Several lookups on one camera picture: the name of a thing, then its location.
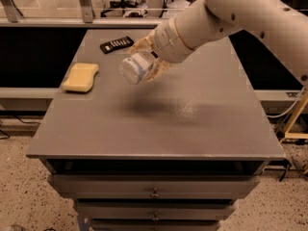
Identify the grey top drawer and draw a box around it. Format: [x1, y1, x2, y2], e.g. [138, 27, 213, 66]
[48, 175, 260, 199]

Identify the yellow wooden stand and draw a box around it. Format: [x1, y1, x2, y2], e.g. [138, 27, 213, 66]
[279, 92, 308, 143]

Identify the grey metal railing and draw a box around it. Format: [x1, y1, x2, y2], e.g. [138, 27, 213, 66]
[0, 0, 163, 28]

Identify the blue plastic water bottle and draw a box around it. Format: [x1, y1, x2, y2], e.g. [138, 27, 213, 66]
[119, 52, 156, 85]

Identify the metal top drawer knob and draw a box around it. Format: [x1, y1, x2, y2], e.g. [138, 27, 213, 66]
[150, 189, 160, 199]

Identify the yellow sponge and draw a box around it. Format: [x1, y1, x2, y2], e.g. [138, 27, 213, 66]
[62, 63, 99, 92]

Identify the black remote control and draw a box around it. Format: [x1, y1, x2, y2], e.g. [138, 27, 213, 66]
[100, 37, 134, 54]

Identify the metal drawer knob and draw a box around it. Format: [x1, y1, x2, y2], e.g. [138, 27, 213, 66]
[151, 213, 160, 221]
[150, 189, 160, 199]

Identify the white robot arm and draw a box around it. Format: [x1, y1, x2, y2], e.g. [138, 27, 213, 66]
[123, 0, 308, 86]

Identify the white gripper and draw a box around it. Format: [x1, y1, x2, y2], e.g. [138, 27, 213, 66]
[128, 16, 194, 83]

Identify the black floor cable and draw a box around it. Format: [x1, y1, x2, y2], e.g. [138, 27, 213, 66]
[0, 114, 41, 141]

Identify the grey drawer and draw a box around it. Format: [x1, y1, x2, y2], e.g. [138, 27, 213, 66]
[48, 175, 260, 199]
[75, 201, 235, 220]
[90, 220, 219, 231]

